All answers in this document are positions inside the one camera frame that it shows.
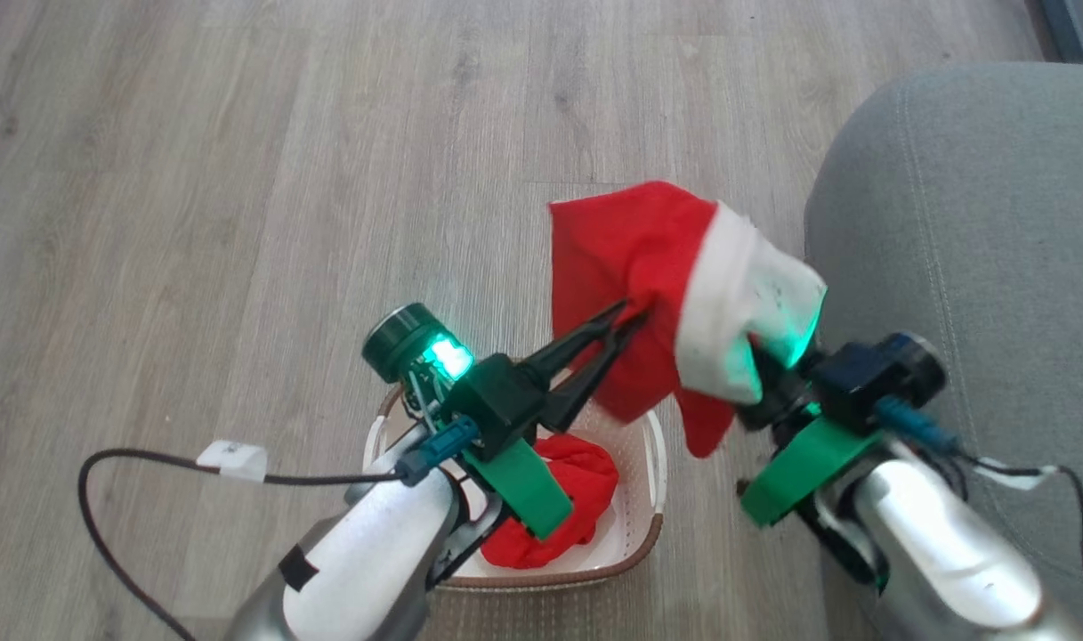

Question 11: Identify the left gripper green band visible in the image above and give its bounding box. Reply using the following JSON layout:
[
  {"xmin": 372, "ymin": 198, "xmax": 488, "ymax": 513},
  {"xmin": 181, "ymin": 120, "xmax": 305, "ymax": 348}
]
[{"xmin": 437, "ymin": 300, "xmax": 650, "ymax": 542}]

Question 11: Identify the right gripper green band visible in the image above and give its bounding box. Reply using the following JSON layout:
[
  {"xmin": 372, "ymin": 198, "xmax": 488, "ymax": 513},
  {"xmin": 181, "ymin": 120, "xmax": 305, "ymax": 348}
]
[{"xmin": 737, "ymin": 343, "xmax": 890, "ymax": 529}]

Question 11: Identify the red white garment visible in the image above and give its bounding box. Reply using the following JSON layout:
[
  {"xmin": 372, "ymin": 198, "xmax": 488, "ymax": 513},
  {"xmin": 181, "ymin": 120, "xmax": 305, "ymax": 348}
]
[{"xmin": 548, "ymin": 181, "xmax": 828, "ymax": 459}]

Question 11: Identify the white laundry basket brown rim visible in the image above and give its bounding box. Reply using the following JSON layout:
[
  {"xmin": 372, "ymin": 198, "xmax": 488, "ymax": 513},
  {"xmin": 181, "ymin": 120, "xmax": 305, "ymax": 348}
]
[{"xmin": 363, "ymin": 383, "xmax": 668, "ymax": 596}]

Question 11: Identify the grey upholstered sofa seat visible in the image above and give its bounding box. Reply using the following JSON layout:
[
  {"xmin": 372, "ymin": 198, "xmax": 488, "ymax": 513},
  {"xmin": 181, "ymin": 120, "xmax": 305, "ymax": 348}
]
[{"xmin": 804, "ymin": 61, "xmax": 1083, "ymax": 641}]

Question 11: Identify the plain red garment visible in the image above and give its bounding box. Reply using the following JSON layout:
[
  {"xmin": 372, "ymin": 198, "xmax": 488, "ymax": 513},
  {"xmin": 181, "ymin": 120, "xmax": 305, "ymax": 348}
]
[{"xmin": 481, "ymin": 434, "xmax": 620, "ymax": 571}]

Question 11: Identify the blue cable connector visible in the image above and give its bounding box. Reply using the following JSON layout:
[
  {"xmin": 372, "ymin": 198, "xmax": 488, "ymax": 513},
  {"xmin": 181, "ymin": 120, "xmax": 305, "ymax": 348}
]
[
  {"xmin": 394, "ymin": 417, "xmax": 481, "ymax": 486},
  {"xmin": 875, "ymin": 396, "xmax": 960, "ymax": 455}
]

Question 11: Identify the white cable tag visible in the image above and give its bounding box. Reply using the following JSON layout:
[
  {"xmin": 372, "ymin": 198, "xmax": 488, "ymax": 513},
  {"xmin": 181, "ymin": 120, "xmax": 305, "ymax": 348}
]
[
  {"xmin": 196, "ymin": 440, "xmax": 268, "ymax": 483},
  {"xmin": 973, "ymin": 456, "xmax": 1060, "ymax": 492}
]

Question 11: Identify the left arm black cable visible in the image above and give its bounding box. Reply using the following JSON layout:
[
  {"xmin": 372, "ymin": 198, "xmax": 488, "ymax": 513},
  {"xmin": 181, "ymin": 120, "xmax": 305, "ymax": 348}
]
[{"xmin": 77, "ymin": 448, "xmax": 417, "ymax": 641}]

